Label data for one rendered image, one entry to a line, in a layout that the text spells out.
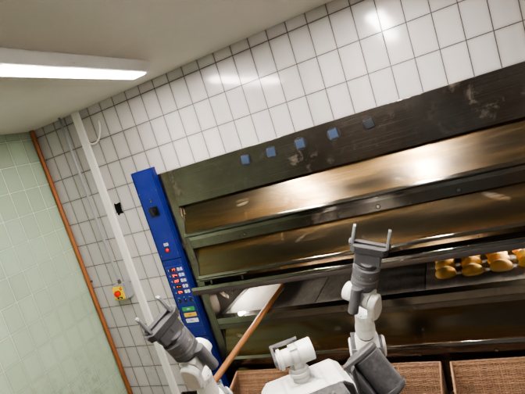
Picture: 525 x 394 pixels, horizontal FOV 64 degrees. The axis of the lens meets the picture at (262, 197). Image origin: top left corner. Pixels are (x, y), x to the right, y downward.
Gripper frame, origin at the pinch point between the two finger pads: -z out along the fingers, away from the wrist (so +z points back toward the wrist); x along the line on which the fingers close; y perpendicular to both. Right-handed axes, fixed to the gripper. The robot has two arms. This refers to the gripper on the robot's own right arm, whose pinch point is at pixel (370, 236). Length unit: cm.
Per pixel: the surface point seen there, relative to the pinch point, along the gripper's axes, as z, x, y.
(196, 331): 112, 94, 61
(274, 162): 3, 52, 72
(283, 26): -61, 53, 79
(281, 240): 44, 46, 69
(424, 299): 57, -28, 60
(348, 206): 19, 13, 67
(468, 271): 47, -47, 74
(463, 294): 51, -44, 59
